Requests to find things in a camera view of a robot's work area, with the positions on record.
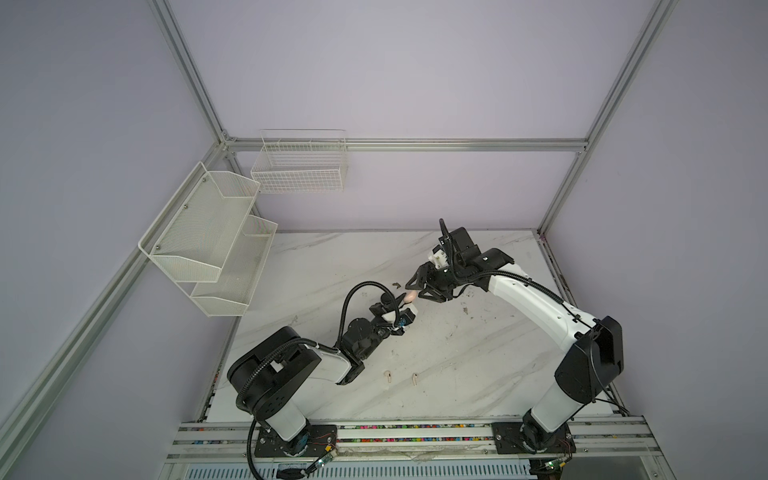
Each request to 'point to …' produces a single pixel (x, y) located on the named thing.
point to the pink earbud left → (388, 374)
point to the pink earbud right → (414, 378)
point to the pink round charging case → (410, 296)
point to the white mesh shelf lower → (230, 295)
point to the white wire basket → (301, 160)
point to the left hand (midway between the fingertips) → (403, 296)
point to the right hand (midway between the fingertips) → (405, 293)
